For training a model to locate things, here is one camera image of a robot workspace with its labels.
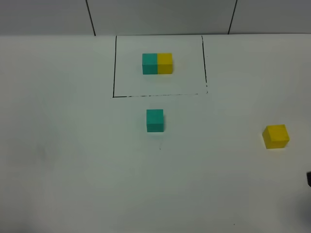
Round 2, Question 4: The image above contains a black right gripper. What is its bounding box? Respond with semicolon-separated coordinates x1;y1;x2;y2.
306;171;311;187

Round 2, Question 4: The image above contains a teal template block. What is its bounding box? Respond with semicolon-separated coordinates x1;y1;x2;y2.
142;53;158;75

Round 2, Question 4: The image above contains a yellow template block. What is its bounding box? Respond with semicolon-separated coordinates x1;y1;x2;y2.
157;53;173;74

